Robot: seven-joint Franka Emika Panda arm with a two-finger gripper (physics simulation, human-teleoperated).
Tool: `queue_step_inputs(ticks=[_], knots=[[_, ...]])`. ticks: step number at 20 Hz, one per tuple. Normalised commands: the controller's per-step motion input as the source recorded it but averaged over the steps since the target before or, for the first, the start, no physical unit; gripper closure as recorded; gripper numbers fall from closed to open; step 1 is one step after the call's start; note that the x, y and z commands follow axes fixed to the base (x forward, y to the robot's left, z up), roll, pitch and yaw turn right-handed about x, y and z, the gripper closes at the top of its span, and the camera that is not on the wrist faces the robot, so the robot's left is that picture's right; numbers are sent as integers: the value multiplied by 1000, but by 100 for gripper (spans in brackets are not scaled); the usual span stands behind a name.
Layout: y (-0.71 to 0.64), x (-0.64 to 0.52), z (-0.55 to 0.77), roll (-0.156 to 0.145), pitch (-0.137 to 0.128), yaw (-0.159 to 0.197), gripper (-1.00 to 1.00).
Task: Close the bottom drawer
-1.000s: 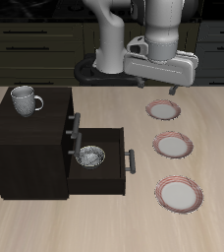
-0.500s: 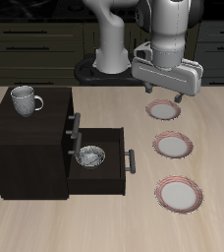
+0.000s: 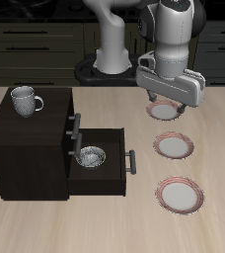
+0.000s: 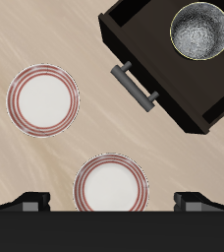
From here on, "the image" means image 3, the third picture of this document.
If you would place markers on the white grey mug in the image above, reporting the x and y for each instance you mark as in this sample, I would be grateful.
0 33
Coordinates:
25 101

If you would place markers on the dark wooden drawer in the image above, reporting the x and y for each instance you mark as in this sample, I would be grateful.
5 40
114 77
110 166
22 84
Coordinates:
99 164

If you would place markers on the dark wooden cabinet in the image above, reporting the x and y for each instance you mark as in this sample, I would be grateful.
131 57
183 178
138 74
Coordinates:
29 145

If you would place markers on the flat black base plate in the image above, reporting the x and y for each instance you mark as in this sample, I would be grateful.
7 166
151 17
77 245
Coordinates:
98 70

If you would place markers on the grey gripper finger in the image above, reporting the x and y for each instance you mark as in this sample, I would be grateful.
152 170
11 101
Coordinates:
181 108
151 95

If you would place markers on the grey speckled bowl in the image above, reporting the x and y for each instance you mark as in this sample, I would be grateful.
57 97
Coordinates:
91 157

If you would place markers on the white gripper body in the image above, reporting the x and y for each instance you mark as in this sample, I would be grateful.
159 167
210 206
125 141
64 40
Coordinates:
170 87

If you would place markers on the red rimmed white plate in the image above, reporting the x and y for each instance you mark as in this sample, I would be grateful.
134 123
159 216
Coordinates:
179 195
164 110
173 145

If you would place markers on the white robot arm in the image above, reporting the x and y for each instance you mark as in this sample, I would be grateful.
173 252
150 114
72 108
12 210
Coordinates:
170 36

